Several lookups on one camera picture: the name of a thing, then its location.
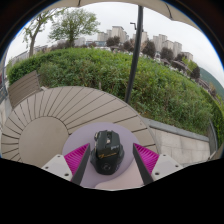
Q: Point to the thin sparse-leaved tree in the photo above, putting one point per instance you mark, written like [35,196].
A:
[32,40]

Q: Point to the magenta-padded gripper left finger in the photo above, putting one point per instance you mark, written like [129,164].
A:
[58,166]

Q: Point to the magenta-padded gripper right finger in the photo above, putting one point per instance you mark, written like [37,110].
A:
[165,166]

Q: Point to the black computer mouse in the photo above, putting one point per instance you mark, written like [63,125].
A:
[106,155]

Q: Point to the green hedge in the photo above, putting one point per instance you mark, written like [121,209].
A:
[100,70]

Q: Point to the large leafy green tree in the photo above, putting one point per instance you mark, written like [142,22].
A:
[73,26]

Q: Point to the group of beige apartment buildings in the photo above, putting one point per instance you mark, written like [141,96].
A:
[116,33]

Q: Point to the lilac mouse pad, pink wrist rest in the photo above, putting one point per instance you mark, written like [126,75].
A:
[80,136]

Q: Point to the grey slatted outdoor chair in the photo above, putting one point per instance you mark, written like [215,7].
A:
[23,86]

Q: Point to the black parasol pole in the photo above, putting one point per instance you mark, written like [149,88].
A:
[134,60]

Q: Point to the metal railing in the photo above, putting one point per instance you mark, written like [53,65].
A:
[213,136]

